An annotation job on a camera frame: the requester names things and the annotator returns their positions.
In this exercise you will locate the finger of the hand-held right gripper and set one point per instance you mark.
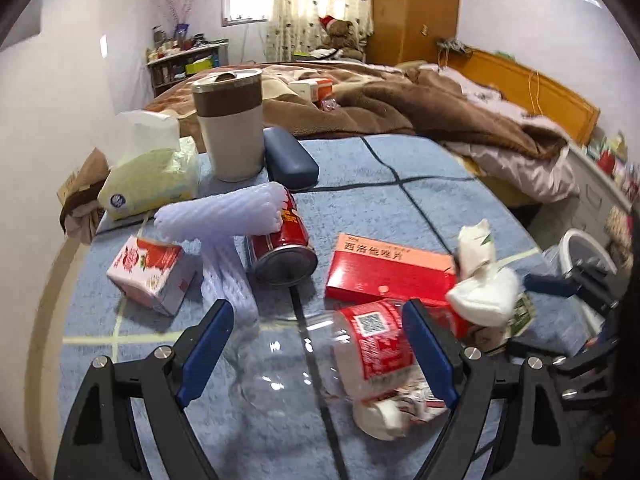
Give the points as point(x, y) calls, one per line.
point(550, 285)
point(580, 375)

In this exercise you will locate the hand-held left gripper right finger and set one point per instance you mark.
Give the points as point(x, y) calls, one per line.
point(430, 350)

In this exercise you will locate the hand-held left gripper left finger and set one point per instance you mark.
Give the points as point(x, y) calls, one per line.
point(207, 350)

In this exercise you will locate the white round bin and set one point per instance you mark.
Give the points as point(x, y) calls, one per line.
point(567, 247)

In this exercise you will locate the white paper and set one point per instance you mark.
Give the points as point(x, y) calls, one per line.
point(482, 295)

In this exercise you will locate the red medicine box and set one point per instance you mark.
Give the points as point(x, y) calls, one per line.
point(385, 270)

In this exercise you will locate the clear plastic bottle red label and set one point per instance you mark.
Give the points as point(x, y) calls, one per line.
point(300, 355)

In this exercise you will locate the small red white carton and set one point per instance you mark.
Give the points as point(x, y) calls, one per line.
point(150, 270)

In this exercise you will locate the white foam fruit net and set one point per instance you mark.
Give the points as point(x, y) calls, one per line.
point(220, 215)

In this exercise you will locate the green printed wrapper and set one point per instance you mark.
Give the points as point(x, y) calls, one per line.
point(522, 317)

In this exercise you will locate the crumpled red white wrapper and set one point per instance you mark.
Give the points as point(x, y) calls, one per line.
point(395, 412)

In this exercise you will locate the white bedside cabinet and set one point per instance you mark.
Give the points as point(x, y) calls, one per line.
point(597, 195)

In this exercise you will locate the pink quilt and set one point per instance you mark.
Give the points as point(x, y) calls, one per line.
point(525, 170)

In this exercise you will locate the red drink can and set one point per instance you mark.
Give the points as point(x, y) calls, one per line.
point(285, 245)

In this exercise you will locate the blue checked tablecloth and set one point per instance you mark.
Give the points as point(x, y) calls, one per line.
point(380, 195)

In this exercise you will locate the yellow tissue pack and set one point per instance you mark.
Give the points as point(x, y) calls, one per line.
point(150, 175)

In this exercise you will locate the orange wooden headboard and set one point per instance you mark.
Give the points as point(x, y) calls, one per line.
point(555, 92)

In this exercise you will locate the navy glasses case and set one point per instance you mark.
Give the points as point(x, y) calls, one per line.
point(290, 157)

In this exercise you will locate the cardboard box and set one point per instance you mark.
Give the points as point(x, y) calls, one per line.
point(82, 175)

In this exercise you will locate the beige tumbler brown band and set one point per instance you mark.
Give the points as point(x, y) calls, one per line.
point(232, 135)

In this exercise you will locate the brown blanket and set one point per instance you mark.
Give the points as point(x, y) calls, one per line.
point(400, 105)

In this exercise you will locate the small pink wrapper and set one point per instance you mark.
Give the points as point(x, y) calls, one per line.
point(330, 104)

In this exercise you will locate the white orange box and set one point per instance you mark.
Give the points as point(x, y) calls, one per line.
point(310, 89)

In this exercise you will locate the cluttered white shelf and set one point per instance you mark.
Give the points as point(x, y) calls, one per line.
point(185, 67)

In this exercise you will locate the orange wooden wardrobe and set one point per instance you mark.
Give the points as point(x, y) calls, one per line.
point(415, 10)

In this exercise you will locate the brown teddy bear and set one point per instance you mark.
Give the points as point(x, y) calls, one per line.
point(345, 35)

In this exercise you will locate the vase with purple flowers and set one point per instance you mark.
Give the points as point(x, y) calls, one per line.
point(182, 15)

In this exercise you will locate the small window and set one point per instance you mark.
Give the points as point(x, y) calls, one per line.
point(245, 2)

